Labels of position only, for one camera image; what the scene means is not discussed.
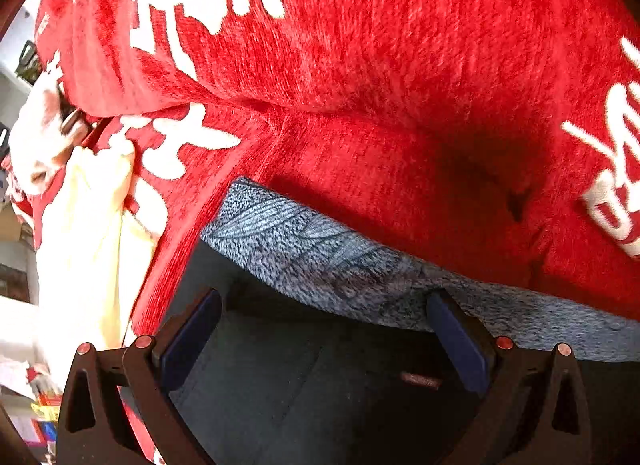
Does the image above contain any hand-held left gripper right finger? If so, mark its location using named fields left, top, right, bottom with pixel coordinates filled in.
left=425, top=289, right=593, bottom=465

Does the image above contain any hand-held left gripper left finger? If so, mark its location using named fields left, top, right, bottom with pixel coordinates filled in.
left=56, top=287, right=223, bottom=465

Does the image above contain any cream cloth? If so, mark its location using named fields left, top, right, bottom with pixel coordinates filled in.
left=35, top=147, right=161, bottom=391

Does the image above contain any pile of colourful packets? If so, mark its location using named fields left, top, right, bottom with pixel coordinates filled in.
left=10, top=385, right=63, bottom=452

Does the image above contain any white fluffy cloth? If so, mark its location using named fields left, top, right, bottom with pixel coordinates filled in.
left=9, top=72, right=92, bottom=196

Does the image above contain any red printed blanket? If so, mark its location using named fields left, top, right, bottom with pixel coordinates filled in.
left=0, top=0, right=640, bottom=465

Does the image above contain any dark object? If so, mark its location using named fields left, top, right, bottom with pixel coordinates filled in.
left=15, top=40, right=45, bottom=86

